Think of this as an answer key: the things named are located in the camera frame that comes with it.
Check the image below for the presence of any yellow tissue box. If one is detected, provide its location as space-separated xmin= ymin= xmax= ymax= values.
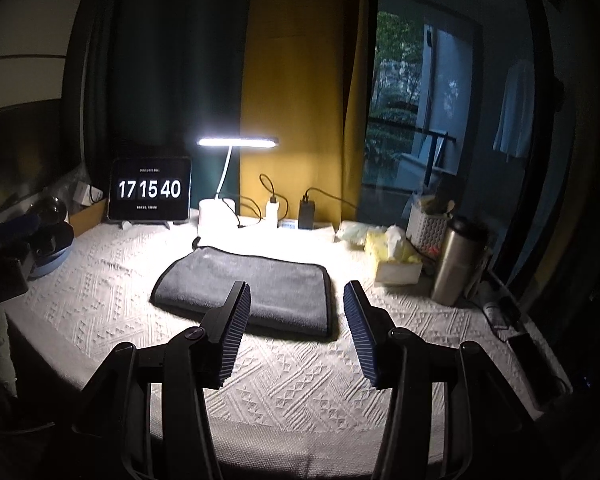
xmin=364 ymin=226 xmax=425 ymax=286

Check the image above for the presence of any cardboard box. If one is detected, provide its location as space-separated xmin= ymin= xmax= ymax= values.
xmin=69 ymin=195 xmax=110 ymax=237

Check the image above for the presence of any blue round container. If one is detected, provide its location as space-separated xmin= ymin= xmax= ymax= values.
xmin=27 ymin=222 xmax=76 ymax=279

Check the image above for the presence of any white lattice basket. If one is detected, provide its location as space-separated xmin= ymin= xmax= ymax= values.
xmin=406 ymin=196 xmax=456 ymax=257

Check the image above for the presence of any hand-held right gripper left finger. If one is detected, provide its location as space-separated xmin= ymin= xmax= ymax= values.
xmin=71 ymin=280 xmax=252 ymax=480

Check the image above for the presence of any white textured tablecloth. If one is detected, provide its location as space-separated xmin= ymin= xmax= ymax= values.
xmin=6 ymin=208 xmax=573 ymax=466

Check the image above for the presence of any black phone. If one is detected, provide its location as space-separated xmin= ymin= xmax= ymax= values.
xmin=507 ymin=332 xmax=548 ymax=386

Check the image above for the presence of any stainless steel thermos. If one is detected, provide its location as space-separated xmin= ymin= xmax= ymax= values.
xmin=430 ymin=215 xmax=487 ymax=306

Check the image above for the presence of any white desk lamp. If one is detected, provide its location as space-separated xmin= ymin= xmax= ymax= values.
xmin=196 ymin=135 xmax=282 ymax=237

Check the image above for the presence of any black charger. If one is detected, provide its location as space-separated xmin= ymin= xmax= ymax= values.
xmin=298 ymin=199 xmax=317 ymax=231

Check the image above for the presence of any tablet with clock display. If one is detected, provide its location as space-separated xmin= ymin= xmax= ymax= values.
xmin=107 ymin=156 xmax=193 ymax=223

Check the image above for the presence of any dark green curtain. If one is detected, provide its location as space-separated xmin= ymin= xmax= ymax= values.
xmin=82 ymin=0 xmax=255 ymax=211

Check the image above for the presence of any yellow curtain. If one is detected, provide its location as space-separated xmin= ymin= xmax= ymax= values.
xmin=239 ymin=0 xmax=379 ymax=222

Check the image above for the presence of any white power strip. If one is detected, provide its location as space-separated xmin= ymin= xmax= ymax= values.
xmin=240 ymin=217 xmax=337 ymax=235

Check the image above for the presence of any grey towel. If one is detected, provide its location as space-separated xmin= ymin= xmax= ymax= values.
xmin=150 ymin=246 xmax=335 ymax=339

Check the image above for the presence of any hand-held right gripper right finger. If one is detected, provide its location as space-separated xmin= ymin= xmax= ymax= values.
xmin=343 ymin=280 xmax=531 ymax=480

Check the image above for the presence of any black balcony railing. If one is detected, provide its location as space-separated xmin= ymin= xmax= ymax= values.
xmin=367 ymin=116 xmax=463 ymax=186

